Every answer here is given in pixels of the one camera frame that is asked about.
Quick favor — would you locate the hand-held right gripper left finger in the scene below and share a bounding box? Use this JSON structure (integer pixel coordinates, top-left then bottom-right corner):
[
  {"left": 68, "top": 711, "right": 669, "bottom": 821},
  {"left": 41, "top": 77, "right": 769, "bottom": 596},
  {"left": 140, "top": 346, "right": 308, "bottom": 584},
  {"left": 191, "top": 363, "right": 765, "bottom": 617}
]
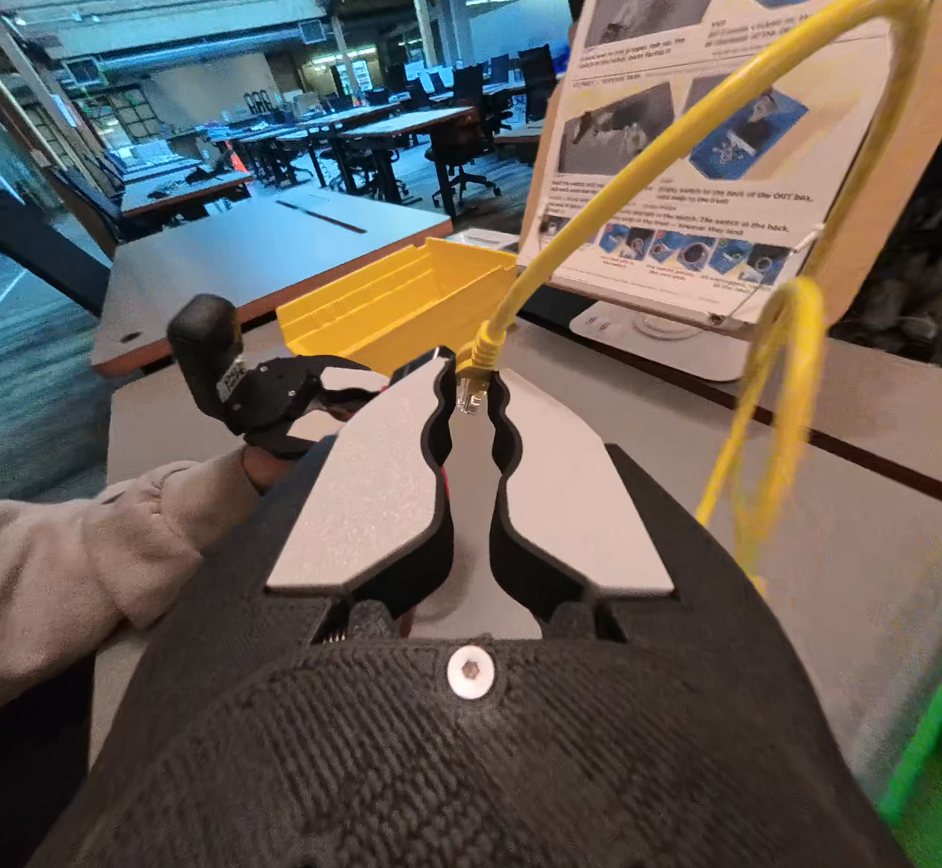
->
[{"left": 266, "top": 359, "right": 456, "bottom": 597}]

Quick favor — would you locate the white stand base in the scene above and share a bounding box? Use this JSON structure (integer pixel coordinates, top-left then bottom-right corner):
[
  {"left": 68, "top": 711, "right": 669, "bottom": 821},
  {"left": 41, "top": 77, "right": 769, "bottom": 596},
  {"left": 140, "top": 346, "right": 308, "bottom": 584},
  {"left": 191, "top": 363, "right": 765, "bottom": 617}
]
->
[{"left": 570, "top": 301, "right": 752, "bottom": 383}]

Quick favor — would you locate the person's left forearm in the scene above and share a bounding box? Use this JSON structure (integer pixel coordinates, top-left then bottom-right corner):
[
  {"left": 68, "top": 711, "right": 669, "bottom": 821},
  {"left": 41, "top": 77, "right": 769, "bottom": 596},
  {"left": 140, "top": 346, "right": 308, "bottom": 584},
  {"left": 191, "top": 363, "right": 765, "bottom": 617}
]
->
[{"left": 0, "top": 445, "right": 262, "bottom": 703}]

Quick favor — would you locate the instruction sheet on stand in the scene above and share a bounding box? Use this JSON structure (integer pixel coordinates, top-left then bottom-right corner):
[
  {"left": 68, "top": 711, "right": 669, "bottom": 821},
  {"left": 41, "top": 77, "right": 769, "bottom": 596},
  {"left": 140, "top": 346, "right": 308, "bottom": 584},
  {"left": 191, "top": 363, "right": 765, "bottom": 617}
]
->
[{"left": 517, "top": 0, "right": 942, "bottom": 328}]

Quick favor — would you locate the yellow cable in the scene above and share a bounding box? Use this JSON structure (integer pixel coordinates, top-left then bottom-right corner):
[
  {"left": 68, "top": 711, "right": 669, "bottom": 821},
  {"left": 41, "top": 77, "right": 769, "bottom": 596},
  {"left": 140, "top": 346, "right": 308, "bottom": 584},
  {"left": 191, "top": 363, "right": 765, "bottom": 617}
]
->
[{"left": 455, "top": 0, "right": 930, "bottom": 589}]

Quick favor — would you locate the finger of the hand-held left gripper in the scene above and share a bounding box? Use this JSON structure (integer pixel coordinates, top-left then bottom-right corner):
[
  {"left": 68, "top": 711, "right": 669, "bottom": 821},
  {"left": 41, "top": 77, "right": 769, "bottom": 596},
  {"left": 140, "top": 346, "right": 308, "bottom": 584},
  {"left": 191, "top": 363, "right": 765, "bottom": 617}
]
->
[
  {"left": 318, "top": 366, "right": 391, "bottom": 398},
  {"left": 305, "top": 397, "right": 384, "bottom": 423}
]

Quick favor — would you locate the yellow plastic bin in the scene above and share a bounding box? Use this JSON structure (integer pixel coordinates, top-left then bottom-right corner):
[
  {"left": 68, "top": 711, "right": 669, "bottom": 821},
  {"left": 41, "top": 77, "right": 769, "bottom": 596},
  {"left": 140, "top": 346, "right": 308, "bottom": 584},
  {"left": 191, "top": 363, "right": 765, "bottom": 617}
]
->
[{"left": 276, "top": 237, "right": 520, "bottom": 377}]

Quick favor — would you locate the person's left hand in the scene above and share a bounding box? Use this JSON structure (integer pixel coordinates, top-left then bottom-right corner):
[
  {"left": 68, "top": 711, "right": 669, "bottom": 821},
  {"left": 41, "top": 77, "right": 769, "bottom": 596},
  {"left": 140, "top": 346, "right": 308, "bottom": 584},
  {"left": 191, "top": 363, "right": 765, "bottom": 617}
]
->
[{"left": 241, "top": 434, "right": 347, "bottom": 495}]

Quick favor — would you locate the grey table with wooden edge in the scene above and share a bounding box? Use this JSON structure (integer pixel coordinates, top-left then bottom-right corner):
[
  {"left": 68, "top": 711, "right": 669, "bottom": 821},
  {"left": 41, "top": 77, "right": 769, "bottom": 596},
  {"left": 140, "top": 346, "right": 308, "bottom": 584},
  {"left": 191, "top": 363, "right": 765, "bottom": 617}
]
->
[{"left": 92, "top": 187, "right": 453, "bottom": 379}]

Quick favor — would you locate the black office chair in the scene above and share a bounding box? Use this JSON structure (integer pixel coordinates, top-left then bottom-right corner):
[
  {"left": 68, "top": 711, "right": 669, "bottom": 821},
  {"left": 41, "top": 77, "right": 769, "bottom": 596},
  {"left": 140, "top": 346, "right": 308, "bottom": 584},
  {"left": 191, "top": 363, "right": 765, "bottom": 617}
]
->
[{"left": 0, "top": 187, "right": 111, "bottom": 317}]

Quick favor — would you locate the green plastic bin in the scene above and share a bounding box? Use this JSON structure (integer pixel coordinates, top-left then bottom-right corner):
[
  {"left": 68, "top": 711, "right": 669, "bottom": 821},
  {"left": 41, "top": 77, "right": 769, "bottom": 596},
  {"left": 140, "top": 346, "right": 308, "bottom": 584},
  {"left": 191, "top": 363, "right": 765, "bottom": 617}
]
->
[{"left": 879, "top": 684, "right": 942, "bottom": 828}]

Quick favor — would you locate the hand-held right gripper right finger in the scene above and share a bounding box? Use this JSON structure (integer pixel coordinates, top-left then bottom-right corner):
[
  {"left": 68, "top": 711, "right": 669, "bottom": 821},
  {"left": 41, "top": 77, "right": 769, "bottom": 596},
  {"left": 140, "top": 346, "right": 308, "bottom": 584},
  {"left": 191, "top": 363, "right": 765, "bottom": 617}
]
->
[{"left": 489, "top": 368, "right": 677, "bottom": 622}]

